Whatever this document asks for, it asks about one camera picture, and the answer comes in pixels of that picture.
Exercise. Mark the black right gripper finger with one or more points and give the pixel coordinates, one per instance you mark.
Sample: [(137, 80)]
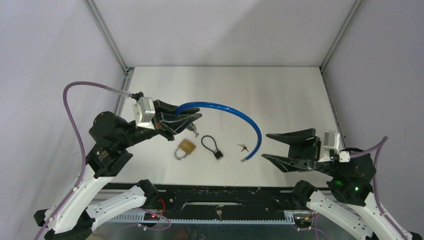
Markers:
[(288, 165), (294, 137)]

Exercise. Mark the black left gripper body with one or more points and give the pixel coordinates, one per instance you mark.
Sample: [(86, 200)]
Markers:
[(161, 128)]

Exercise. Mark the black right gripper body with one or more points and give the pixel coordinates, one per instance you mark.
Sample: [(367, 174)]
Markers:
[(309, 150)]

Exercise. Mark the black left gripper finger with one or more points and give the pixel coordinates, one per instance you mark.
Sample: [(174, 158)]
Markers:
[(176, 124), (170, 109)]

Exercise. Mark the brass padlock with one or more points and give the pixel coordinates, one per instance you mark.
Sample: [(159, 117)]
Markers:
[(184, 149)]

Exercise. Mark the small silver keys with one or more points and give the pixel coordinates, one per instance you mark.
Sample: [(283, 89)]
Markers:
[(244, 148)]

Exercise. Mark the black cable lock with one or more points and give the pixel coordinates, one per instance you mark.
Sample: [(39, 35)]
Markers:
[(209, 143)]

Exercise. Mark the padlock key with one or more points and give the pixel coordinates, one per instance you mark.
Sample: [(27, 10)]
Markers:
[(218, 210)]

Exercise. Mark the blue lock silver keys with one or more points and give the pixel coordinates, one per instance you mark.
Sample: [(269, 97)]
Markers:
[(195, 131)]

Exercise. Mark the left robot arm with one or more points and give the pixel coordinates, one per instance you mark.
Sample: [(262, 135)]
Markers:
[(75, 217)]

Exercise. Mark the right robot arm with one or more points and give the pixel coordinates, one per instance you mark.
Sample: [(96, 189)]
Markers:
[(356, 206)]

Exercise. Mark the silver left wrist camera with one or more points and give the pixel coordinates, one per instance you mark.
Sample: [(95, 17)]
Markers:
[(144, 112)]

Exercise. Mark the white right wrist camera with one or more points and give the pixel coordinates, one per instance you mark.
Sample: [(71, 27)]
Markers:
[(331, 148)]

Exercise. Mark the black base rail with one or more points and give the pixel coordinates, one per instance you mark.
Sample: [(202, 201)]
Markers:
[(239, 203)]

